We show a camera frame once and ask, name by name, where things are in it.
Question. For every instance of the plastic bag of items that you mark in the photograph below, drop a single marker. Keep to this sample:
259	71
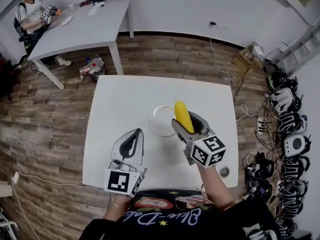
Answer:
92	67

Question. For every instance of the cardboard box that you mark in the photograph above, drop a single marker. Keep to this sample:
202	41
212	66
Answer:
246	60

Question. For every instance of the white square table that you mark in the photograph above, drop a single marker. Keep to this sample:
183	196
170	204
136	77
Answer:
120	104

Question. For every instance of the green black helmet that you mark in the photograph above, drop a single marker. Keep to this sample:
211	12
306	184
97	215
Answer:
276	80

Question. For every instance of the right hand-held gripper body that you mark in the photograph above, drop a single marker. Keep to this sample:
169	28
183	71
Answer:
207	151

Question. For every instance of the black office chair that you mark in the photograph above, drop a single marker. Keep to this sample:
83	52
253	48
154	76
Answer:
8	79

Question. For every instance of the long grey table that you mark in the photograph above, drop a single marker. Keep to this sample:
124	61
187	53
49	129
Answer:
87	31

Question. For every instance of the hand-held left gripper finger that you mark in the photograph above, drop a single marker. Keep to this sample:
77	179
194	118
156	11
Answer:
141	151
116	146

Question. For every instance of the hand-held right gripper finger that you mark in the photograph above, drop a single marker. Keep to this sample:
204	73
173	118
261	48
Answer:
181	132
204	125

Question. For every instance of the small white plate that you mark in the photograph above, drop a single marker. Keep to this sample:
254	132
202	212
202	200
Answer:
66	20

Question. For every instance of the metal ladder rack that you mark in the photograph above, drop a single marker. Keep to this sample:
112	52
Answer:
297	49

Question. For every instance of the white paper sheet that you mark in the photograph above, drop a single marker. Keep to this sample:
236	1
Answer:
95	9

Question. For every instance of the person's black printed t-shirt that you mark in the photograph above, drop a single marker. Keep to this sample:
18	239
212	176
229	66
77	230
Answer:
180	224

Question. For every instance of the white round helmet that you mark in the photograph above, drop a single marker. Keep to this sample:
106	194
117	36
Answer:
296	145

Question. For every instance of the clear plate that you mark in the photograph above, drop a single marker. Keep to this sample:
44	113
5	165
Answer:
160	121

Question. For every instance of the white device on box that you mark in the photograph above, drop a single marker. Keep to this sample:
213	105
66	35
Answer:
258	51

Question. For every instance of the person's left forearm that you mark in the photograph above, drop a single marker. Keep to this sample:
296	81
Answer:
117	210

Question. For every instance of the black wall plug adapter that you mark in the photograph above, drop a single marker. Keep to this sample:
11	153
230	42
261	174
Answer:
213	23

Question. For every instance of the white grey helmet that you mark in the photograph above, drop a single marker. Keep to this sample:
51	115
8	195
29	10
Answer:
283	100

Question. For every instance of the yellow banana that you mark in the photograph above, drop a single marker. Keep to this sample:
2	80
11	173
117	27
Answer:
182	114

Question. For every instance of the person's right forearm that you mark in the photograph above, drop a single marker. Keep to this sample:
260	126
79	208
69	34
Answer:
215	189

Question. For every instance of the row of black striped helmets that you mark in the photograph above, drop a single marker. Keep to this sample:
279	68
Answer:
292	181

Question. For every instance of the black tray of gripper gear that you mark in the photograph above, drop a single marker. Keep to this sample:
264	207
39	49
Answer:
260	165
258	190

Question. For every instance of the white cup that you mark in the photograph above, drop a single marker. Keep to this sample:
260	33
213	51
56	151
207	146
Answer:
72	6

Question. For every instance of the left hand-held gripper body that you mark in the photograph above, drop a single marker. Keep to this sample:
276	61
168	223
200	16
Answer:
120	181

